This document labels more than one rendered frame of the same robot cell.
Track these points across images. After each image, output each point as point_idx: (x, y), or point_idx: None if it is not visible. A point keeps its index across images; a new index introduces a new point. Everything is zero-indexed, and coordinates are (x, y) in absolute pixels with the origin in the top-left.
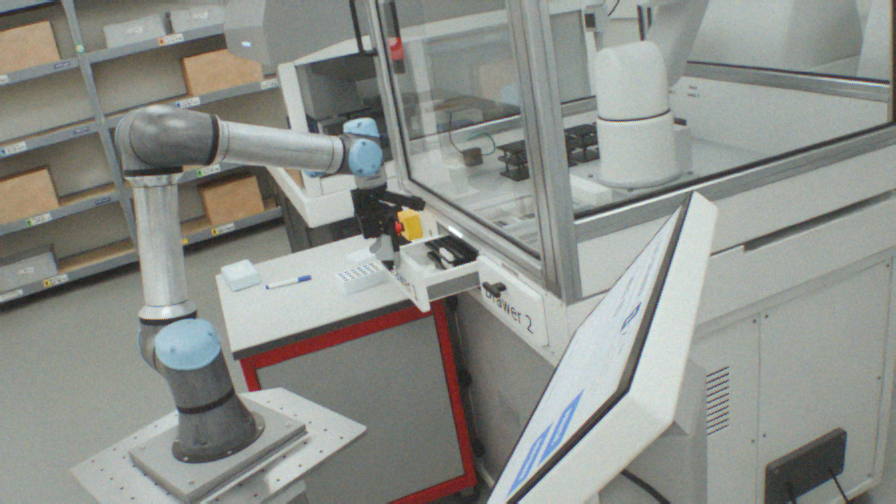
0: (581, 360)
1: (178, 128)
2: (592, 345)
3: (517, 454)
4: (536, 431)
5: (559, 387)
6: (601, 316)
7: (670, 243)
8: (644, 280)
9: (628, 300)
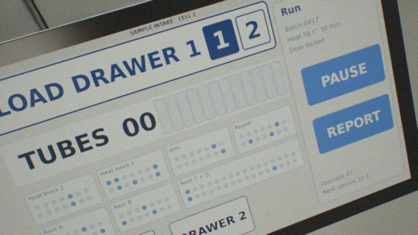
0: (202, 162)
1: None
2: (186, 151)
3: (311, 197)
4: (296, 173)
5: (223, 195)
6: (94, 204)
7: (81, 36)
8: (132, 68)
9: (147, 96)
